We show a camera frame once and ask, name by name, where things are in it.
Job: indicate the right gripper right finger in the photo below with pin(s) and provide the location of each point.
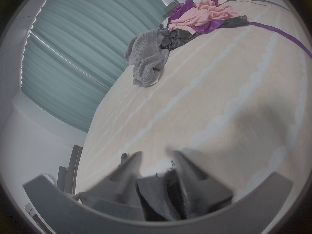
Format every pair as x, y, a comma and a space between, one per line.
199, 189

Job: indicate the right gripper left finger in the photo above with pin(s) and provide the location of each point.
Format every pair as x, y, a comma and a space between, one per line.
117, 186

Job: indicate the black T-shirt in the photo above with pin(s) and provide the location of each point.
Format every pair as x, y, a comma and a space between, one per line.
156, 196

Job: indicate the bed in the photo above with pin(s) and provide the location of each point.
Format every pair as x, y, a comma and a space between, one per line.
219, 82

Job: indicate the pile of clothes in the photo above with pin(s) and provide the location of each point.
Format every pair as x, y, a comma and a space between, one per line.
202, 16

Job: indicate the round woven basket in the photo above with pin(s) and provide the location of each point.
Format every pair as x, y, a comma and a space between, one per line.
50, 175

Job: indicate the blue-green curtain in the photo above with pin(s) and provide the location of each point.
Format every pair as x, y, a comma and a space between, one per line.
53, 86
97, 16

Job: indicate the grey garment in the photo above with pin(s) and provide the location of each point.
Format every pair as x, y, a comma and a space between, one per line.
146, 55

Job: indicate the grey bedside table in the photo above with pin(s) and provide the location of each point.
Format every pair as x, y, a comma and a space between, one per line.
169, 10

